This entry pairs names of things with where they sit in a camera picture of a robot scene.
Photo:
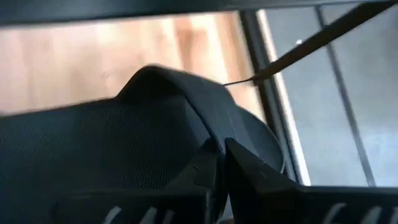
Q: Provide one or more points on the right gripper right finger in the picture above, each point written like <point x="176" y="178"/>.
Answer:
<point x="248" y="180"/>

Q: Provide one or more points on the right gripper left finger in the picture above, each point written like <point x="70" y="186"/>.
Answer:
<point x="205" y="171"/>

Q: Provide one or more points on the black rubber slide sandal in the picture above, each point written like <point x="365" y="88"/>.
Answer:
<point x="124" y="140"/>

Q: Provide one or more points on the black-framed wooden shelf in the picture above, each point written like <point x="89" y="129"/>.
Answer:
<point x="124" y="12"/>

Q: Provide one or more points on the black aluminium table frame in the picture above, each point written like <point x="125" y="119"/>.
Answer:
<point x="270" y="102"/>

